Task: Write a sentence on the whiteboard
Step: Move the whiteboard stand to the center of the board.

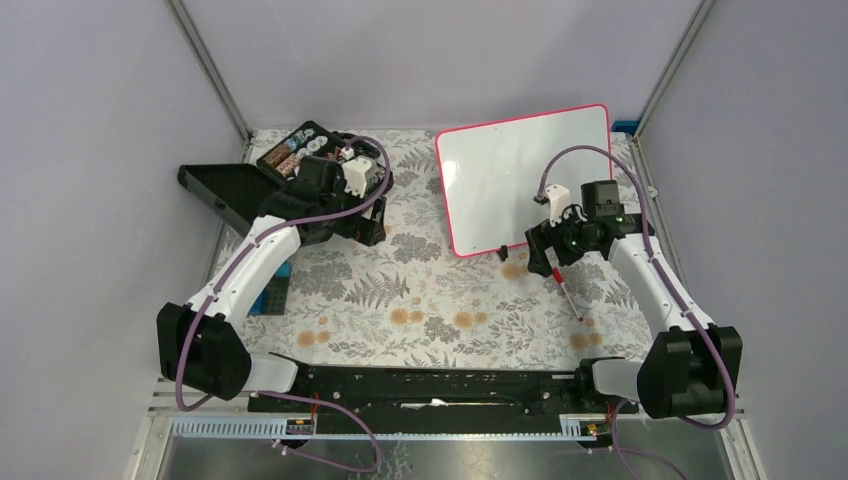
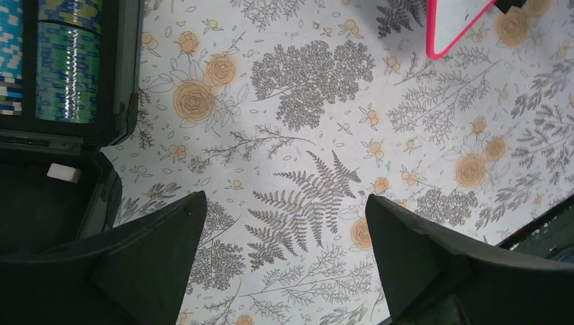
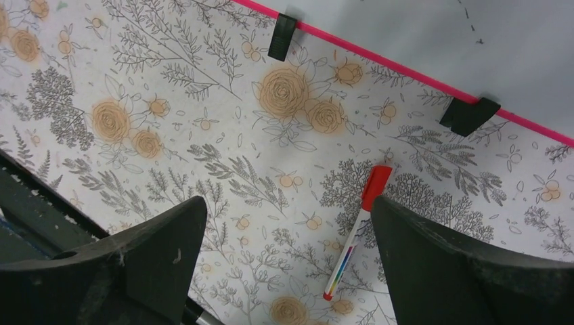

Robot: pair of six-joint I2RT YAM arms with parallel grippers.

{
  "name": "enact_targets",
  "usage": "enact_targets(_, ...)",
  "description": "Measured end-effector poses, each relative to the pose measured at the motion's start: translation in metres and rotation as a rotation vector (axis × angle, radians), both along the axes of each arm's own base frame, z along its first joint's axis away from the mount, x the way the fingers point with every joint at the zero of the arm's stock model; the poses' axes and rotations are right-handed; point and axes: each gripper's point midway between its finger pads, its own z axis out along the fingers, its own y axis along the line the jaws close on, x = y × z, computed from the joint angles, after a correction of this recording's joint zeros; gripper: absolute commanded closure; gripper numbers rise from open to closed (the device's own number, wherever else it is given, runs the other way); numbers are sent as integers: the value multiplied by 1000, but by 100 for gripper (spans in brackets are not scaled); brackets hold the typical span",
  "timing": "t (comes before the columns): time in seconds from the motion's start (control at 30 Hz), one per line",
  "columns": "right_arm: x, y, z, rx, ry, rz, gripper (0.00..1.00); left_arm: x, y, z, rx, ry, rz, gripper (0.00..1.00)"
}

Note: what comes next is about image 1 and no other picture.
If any black poker chip case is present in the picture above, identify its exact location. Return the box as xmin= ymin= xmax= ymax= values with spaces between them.
xmin=177 ymin=121 xmax=384 ymax=235

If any white cable duct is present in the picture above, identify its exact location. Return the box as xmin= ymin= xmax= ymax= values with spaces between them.
xmin=171 ymin=417 xmax=316 ymax=440

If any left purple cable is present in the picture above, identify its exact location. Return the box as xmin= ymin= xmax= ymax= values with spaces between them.
xmin=173 ymin=135 xmax=392 ymax=413

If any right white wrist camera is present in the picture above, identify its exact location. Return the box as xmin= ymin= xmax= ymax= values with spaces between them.
xmin=533 ymin=184 xmax=572 ymax=226

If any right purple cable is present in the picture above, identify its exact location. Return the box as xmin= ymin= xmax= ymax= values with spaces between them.
xmin=537 ymin=144 xmax=738 ymax=432

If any blue corner bracket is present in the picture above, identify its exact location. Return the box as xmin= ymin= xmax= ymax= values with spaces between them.
xmin=611 ymin=120 xmax=640 ymax=136

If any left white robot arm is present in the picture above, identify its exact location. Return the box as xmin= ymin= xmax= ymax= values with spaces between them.
xmin=156 ymin=156 xmax=393 ymax=411

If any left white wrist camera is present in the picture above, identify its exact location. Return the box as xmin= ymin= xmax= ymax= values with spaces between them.
xmin=340 ymin=147 xmax=375 ymax=198

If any pink-framed whiteboard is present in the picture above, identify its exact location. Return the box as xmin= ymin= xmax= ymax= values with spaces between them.
xmin=435 ymin=103 xmax=613 ymax=258

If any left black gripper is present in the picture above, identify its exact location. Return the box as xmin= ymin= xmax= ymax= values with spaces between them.
xmin=319 ymin=178 xmax=385 ymax=245

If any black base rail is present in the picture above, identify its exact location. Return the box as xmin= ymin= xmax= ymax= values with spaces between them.
xmin=248 ymin=364 xmax=620 ymax=436

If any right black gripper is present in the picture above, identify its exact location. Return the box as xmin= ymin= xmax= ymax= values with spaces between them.
xmin=525 ymin=205 xmax=597 ymax=278

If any purple cable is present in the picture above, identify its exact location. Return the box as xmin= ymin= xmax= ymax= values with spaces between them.
xmin=173 ymin=135 xmax=392 ymax=413
xmin=537 ymin=144 xmax=738 ymax=432

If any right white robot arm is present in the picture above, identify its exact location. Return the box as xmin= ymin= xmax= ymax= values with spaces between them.
xmin=525 ymin=180 xmax=743 ymax=419

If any black building block plate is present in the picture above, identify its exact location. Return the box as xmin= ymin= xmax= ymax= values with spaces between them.
xmin=249 ymin=261 xmax=292 ymax=316

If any red whiteboard marker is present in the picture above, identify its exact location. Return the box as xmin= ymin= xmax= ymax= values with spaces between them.
xmin=552 ymin=268 xmax=584 ymax=323

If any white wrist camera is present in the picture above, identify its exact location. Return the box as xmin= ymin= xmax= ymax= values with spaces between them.
xmin=340 ymin=147 xmax=375 ymax=198
xmin=533 ymin=184 xmax=572 ymax=226

